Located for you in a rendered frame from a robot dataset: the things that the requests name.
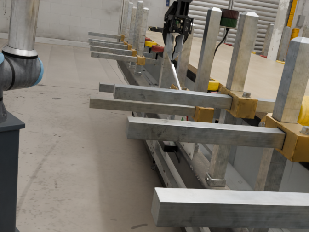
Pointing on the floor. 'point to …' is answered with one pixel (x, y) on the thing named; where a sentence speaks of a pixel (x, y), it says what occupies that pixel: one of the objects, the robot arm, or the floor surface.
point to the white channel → (277, 29)
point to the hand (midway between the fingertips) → (171, 56)
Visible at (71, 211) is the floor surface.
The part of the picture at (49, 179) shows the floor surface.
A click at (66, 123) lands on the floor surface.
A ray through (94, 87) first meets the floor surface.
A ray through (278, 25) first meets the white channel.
